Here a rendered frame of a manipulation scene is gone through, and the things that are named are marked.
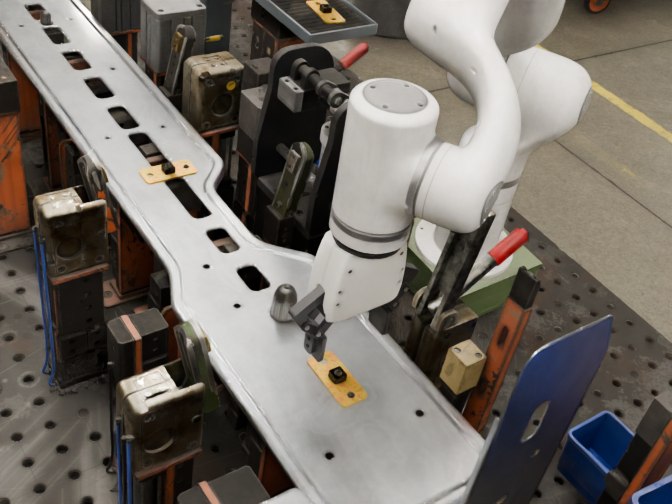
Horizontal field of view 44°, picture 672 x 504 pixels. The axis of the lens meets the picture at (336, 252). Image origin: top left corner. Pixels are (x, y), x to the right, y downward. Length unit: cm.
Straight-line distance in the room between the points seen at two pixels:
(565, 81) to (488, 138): 60
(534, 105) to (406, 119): 63
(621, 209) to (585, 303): 169
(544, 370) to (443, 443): 35
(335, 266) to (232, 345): 24
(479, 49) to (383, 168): 14
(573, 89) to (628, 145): 249
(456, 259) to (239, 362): 29
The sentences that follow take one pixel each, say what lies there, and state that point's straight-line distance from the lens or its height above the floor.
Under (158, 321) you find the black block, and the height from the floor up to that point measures 99.
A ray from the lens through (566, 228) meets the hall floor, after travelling 319.
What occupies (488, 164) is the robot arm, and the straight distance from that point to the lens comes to 77.
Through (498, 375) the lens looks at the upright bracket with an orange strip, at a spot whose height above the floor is 105.
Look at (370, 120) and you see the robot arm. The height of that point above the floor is 138.
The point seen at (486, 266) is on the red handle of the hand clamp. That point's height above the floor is 111.
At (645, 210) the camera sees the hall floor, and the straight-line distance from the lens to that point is 346.
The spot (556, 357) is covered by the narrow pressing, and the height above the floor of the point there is 132.
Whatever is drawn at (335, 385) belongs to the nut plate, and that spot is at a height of 100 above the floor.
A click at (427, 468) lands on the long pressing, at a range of 98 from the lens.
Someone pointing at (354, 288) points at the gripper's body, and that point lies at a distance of 88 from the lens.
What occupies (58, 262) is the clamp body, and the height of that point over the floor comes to 96.
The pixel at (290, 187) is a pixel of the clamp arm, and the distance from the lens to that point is 125.
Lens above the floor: 177
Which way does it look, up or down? 39 degrees down
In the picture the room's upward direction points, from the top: 11 degrees clockwise
